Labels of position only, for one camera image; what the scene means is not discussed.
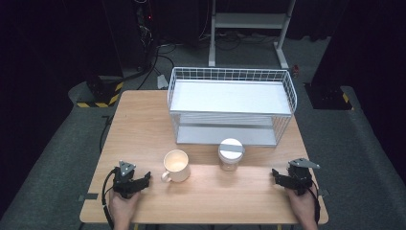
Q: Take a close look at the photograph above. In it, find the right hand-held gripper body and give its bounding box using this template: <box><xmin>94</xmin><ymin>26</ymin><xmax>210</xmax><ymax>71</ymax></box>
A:
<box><xmin>284</xmin><ymin>157</ymin><xmax>321</xmax><ymax>196</ymax></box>

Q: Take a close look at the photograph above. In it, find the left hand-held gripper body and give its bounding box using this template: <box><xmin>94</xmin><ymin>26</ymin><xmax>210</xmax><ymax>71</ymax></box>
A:
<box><xmin>112</xmin><ymin>160</ymin><xmax>144</xmax><ymax>199</ymax></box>

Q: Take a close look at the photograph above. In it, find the white cup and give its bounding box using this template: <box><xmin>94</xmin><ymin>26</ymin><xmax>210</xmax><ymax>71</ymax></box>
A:
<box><xmin>161</xmin><ymin>149</ymin><xmax>192</xmax><ymax>184</ymax></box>

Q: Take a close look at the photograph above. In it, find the white wire rack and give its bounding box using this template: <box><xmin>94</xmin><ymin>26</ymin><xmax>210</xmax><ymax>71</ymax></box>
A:
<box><xmin>167</xmin><ymin>66</ymin><xmax>298</xmax><ymax>148</ymax></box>

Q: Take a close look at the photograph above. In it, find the person's left hand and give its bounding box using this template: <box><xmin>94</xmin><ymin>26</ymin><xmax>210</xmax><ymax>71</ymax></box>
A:
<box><xmin>108</xmin><ymin>188</ymin><xmax>144</xmax><ymax>222</ymax></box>

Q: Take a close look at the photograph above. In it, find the person's right hand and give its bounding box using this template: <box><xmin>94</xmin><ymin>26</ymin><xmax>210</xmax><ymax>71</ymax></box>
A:
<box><xmin>284</xmin><ymin>185</ymin><xmax>319</xmax><ymax>222</ymax></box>

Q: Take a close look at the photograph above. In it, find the grey tape strip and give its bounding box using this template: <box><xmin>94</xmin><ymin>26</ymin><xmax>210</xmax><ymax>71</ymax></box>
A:
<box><xmin>78</xmin><ymin>193</ymin><xmax>100</xmax><ymax>202</ymax></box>

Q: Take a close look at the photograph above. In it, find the clear jar with white lid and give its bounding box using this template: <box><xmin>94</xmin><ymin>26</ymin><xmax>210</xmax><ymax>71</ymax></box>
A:
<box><xmin>217</xmin><ymin>137</ymin><xmax>246</xmax><ymax>173</ymax></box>

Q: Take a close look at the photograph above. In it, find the black yellow striped base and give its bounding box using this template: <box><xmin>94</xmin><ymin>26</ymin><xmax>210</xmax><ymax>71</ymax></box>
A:
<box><xmin>304</xmin><ymin>82</ymin><xmax>355</xmax><ymax>111</ymax></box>
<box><xmin>76</xmin><ymin>75</ymin><xmax>124</xmax><ymax>109</ymax></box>

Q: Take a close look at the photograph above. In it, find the grey box on floor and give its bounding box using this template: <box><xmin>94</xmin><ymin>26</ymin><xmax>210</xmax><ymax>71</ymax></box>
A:
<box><xmin>156</xmin><ymin>74</ymin><xmax>169</xmax><ymax>90</ymax></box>

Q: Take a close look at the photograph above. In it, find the white metal stand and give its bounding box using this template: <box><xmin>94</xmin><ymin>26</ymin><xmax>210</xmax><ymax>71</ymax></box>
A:
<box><xmin>208</xmin><ymin>0</ymin><xmax>297</xmax><ymax>70</ymax></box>

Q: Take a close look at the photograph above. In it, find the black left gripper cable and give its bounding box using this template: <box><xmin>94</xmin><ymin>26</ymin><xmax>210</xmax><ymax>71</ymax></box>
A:
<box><xmin>101</xmin><ymin>168</ymin><xmax>117</xmax><ymax>230</ymax></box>

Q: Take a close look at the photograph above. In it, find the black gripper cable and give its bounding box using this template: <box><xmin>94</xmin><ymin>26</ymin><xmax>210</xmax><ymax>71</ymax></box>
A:
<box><xmin>101</xmin><ymin>168</ymin><xmax>117</xmax><ymax>230</ymax></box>
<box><xmin>307</xmin><ymin>179</ymin><xmax>322</xmax><ymax>224</ymax></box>

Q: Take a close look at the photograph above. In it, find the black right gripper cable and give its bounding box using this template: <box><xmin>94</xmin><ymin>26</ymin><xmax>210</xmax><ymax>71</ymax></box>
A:
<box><xmin>307</xmin><ymin>179</ymin><xmax>322</xmax><ymax>224</ymax></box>

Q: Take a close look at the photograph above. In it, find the thin black floor cable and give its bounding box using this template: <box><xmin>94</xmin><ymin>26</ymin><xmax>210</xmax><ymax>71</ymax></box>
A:
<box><xmin>99</xmin><ymin>114</ymin><xmax>115</xmax><ymax>154</ymax></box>

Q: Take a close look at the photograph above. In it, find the dark equipment tower with wires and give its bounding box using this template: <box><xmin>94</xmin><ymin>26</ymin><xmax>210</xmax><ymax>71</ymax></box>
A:
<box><xmin>131</xmin><ymin>0</ymin><xmax>161</xmax><ymax>72</ymax></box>

